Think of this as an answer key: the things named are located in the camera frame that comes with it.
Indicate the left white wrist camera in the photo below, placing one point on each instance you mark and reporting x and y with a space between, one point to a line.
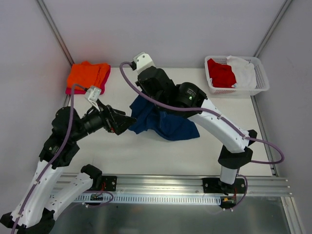
92 95

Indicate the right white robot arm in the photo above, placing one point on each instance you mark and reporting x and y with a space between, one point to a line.
235 151

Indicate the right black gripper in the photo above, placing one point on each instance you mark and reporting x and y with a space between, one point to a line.
151 79

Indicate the pink folded t shirt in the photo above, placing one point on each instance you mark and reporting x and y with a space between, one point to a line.
104 83

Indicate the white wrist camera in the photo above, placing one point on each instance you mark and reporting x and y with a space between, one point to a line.
143 61
92 95

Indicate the white slotted cable duct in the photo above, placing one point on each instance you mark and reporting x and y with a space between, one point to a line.
150 199

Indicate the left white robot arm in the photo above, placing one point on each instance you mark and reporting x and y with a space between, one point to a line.
37 212

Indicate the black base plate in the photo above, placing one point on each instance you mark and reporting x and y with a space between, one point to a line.
213 185
108 183

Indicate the aluminium mounting rail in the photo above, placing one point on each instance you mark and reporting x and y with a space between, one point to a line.
191 185

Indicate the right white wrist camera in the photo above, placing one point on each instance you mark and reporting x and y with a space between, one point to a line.
143 61

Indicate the white t shirt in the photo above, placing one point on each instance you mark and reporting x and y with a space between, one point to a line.
243 71

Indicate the orange folded t shirt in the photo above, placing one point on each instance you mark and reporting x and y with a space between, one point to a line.
84 76

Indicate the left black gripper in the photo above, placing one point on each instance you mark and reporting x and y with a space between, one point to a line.
108 119

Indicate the white plastic basket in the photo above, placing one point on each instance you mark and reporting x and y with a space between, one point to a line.
261 78

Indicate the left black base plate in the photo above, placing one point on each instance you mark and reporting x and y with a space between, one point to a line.
108 183

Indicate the red t shirt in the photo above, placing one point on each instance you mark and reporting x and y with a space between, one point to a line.
221 74

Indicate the blue t shirt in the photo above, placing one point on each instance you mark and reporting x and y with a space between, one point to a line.
169 127

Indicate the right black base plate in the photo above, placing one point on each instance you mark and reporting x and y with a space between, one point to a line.
213 185

